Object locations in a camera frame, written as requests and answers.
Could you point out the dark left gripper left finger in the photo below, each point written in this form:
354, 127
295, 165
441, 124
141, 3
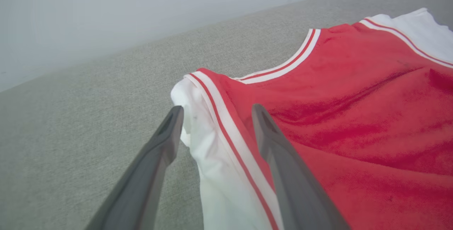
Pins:
141, 187

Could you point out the red jersey with white sleeves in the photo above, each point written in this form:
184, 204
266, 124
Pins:
354, 116

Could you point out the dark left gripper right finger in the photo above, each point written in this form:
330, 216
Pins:
297, 187

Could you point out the grey fabric sofa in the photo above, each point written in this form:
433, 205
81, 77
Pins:
88, 116

